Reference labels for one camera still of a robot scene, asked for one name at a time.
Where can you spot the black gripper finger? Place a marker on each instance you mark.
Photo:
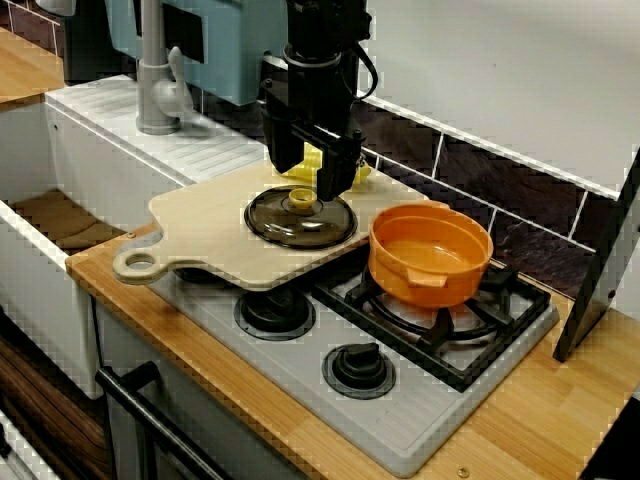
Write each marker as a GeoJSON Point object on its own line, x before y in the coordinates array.
{"type": "Point", "coordinates": [285, 147]}
{"type": "Point", "coordinates": [335, 172]}

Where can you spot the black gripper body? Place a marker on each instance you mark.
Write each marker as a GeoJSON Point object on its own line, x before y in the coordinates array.
{"type": "Point", "coordinates": [315, 95]}

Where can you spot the yellow toy corn cob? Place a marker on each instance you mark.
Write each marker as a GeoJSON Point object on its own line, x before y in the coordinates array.
{"type": "Point", "coordinates": [307, 167]}

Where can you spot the dark glass lid yellow knob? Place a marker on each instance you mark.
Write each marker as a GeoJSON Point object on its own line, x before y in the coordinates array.
{"type": "Point", "coordinates": [300, 231]}

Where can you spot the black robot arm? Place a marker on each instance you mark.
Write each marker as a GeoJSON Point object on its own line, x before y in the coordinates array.
{"type": "Point", "coordinates": [325, 25]}

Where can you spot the teal blue box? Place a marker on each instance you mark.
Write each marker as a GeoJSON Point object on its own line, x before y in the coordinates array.
{"type": "Point", "coordinates": [225, 50]}

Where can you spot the light wooden cutting board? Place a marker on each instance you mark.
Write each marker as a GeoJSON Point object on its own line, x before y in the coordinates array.
{"type": "Point", "coordinates": [210, 225]}

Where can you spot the orange toy pot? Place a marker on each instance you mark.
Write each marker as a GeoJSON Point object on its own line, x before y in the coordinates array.
{"type": "Point", "coordinates": [390, 270]}

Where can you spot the black stove knob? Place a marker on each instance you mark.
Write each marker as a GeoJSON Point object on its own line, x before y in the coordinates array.
{"type": "Point", "coordinates": [357, 372]}
{"type": "Point", "coordinates": [275, 312]}

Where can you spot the grey toy faucet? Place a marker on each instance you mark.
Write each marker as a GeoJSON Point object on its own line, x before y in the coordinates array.
{"type": "Point", "coordinates": [150, 75]}

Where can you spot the white sink basin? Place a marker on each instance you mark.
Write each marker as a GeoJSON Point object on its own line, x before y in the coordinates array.
{"type": "Point", "coordinates": [100, 165]}

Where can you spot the black burner grate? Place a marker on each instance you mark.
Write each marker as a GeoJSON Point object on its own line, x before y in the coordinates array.
{"type": "Point", "coordinates": [445, 330]}

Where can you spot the wooden kitchen countertop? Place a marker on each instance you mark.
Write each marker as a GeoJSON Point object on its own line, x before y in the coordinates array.
{"type": "Point", "coordinates": [250, 380]}

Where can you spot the wooden side counter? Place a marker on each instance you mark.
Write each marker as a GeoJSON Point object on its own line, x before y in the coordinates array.
{"type": "Point", "coordinates": [25, 70]}

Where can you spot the grey stove top plate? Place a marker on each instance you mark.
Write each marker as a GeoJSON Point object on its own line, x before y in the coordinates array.
{"type": "Point", "coordinates": [425, 430]}

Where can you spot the white oven cabinet front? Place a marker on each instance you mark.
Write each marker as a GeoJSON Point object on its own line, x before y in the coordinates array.
{"type": "Point", "coordinates": [200, 415]}

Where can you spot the black slanted panel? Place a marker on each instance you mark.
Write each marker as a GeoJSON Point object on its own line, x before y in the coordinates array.
{"type": "Point", "coordinates": [600, 280]}

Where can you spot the dark tile backsplash white rail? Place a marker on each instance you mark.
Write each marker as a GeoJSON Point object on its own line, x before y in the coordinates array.
{"type": "Point", "coordinates": [525, 210]}

